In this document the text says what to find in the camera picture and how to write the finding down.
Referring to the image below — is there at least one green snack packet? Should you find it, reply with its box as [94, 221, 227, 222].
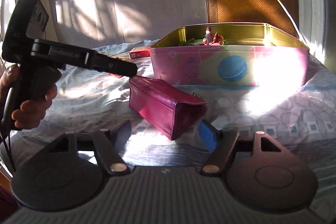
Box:
[179, 38, 205, 47]

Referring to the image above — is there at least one red candy wrappers pile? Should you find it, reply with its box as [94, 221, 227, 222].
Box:
[203, 26, 225, 46]

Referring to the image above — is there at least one person's left hand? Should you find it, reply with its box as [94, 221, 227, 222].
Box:
[1, 64, 58, 130]

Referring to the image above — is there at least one pink macaron biscuit tin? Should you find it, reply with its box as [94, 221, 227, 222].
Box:
[150, 22, 309, 87]

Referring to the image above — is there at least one red cigarette box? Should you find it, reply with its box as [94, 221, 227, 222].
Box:
[129, 47, 150, 60]

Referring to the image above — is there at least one brown woven cushion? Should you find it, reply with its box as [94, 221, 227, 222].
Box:
[206, 0, 299, 38]

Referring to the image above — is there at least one magenta leather pouch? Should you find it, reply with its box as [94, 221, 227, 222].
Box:
[129, 76, 207, 140]

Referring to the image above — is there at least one blue patterned bed sheet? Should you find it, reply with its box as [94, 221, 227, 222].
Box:
[10, 57, 335, 221]

